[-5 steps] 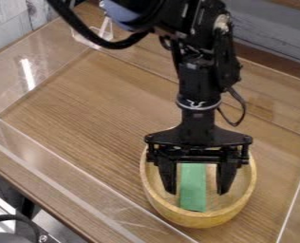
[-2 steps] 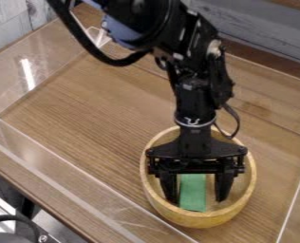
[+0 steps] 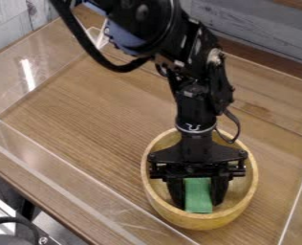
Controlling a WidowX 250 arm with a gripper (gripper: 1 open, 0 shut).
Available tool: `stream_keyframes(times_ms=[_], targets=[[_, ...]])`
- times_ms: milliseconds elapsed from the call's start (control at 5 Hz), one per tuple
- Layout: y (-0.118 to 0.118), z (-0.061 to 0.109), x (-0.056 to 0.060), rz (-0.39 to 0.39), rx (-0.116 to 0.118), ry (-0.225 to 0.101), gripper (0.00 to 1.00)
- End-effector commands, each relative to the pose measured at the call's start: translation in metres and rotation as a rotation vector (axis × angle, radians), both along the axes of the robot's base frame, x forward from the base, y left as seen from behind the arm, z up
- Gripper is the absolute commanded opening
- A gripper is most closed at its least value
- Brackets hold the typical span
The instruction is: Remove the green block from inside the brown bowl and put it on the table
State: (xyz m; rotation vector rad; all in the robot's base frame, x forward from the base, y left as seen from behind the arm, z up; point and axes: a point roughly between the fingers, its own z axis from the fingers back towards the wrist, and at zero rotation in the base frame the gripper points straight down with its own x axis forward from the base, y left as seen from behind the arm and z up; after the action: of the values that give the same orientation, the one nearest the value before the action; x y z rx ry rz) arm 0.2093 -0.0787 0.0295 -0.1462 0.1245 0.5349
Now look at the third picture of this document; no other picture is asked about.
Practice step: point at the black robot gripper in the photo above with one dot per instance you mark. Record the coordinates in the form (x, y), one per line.
(208, 155)

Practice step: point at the green rectangular block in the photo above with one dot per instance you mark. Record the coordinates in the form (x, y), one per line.
(198, 197)

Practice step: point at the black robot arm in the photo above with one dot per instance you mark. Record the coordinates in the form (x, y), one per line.
(154, 29)

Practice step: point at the brown wooden bowl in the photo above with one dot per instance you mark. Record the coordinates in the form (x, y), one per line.
(239, 195)

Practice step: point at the black metal frame bracket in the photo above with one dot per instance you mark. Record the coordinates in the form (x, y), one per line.
(24, 232)

